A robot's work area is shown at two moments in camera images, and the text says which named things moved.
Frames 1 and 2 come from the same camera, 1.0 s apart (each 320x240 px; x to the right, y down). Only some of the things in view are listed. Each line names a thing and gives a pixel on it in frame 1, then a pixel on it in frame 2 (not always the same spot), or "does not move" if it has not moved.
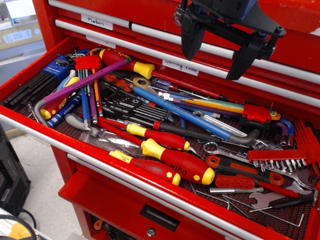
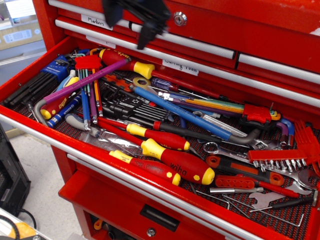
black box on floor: [15, 186] does not move
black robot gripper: [248, 14] to [153, 14]
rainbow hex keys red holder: [257, 113] does not move
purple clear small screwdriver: [164, 85] does not move
